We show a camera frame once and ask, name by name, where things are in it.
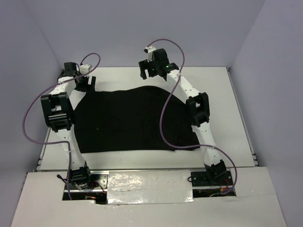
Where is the black long sleeve shirt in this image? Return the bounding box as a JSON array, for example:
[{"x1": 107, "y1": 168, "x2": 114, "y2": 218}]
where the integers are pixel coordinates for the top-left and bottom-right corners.
[{"x1": 74, "y1": 86, "x2": 199, "y2": 153}]

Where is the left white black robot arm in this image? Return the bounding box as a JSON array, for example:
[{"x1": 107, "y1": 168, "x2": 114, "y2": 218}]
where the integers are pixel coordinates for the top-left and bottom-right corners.
[{"x1": 40, "y1": 62, "x2": 96, "y2": 189}]

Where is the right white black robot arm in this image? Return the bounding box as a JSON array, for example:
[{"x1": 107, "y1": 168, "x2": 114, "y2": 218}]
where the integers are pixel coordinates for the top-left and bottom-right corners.
[{"x1": 139, "y1": 46, "x2": 226, "y2": 185}]

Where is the shiny silver tape sheet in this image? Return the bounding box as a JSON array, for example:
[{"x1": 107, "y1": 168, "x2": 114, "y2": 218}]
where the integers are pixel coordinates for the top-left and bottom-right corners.
[{"x1": 107, "y1": 170, "x2": 193, "y2": 205}]

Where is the white foam front board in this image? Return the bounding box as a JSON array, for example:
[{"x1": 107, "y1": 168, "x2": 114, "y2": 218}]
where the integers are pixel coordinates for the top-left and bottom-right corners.
[{"x1": 12, "y1": 167, "x2": 286, "y2": 227}]

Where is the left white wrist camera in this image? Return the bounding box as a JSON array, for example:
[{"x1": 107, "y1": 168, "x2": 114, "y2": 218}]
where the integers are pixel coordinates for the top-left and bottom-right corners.
[{"x1": 80, "y1": 64, "x2": 92, "y2": 76}]

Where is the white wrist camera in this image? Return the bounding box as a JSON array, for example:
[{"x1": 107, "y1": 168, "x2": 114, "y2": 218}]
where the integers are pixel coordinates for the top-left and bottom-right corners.
[
  {"x1": 80, "y1": 64, "x2": 92, "y2": 76},
  {"x1": 144, "y1": 46, "x2": 157, "y2": 62}
]

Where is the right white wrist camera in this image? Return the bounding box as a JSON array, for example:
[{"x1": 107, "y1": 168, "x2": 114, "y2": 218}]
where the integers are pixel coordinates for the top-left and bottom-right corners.
[{"x1": 144, "y1": 46, "x2": 157, "y2": 62}]

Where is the right aluminium table rail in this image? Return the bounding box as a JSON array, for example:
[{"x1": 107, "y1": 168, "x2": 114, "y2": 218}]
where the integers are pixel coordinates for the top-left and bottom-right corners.
[{"x1": 226, "y1": 67, "x2": 259, "y2": 167}]

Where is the aluminium table rail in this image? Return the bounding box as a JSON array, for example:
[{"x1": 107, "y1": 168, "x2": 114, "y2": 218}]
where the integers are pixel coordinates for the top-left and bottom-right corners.
[
  {"x1": 226, "y1": 67, "x2": 259, "y2": 167},
  {"x1": 35, "y1": 68, "x2": 68, "y2": 172}
]

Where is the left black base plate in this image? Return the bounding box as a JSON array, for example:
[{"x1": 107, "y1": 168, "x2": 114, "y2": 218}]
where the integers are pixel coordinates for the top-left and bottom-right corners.
[{"x1": 70, "y1": 173, "x2": 108, "y2": 190}]

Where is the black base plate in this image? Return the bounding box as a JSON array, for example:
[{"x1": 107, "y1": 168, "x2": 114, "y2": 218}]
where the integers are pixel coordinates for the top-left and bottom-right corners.
[
  {"x1": 187, "y1": 171, "x2": 233, "y2": 189},
  {"x1": 70, "y1": 173, "x2": 108, "y2": 190}
]

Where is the left aluminium table rail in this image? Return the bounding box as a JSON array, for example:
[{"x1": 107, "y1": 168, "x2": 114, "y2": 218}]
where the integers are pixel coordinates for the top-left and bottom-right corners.
[{"x1": 35, "y1": 68, "x2": 68, "y2": 172}]

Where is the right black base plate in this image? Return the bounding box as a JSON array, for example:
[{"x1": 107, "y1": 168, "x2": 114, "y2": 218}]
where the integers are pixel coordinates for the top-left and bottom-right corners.
[{"x1": 187, "y1": 171, "x2": 233, "y2": 189}]

